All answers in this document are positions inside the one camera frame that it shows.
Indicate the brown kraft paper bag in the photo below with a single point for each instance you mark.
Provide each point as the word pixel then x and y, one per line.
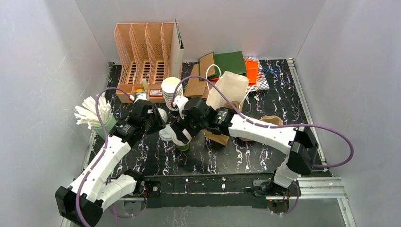
pixel 196 88

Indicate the red white small box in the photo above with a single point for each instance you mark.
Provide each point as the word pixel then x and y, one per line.
pixel 156 93

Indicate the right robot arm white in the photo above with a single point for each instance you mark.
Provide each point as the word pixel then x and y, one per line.
pixel 297 142

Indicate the tan paper bag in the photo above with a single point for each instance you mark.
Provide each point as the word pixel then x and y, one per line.
pixel 230 87

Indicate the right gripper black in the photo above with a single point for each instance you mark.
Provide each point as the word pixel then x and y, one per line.
pixel 180 131

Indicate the stack of paper cups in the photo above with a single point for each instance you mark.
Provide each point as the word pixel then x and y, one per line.
pixel 170 86

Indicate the dark green paper bag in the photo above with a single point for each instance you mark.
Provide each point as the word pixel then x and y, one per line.
pixel 231 61

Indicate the orange paper bag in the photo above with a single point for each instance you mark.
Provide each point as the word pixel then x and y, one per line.
pixel 252 71

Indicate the white wrapped straws bundle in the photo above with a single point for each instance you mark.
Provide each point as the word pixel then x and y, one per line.
pixel 86 113

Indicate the white folder in organizer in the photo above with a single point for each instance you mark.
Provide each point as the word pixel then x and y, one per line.
pixel 176 53

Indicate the green paper cup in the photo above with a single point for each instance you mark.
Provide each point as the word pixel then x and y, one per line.
pixel 179 144

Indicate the pink desk file organizer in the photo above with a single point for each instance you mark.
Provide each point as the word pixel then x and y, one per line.
pixel 144 50

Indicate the stack of white lids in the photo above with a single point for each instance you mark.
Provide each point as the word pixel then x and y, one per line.
pixel 163 115

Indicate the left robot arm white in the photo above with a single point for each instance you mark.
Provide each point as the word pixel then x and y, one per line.
pixel 86 198

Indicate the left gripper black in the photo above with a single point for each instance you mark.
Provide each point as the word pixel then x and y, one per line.
pixel 155 122

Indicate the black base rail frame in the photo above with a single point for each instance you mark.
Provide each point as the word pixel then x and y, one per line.
pixel 233 190

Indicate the green cup holder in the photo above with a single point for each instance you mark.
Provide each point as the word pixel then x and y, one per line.
pixel 109 124

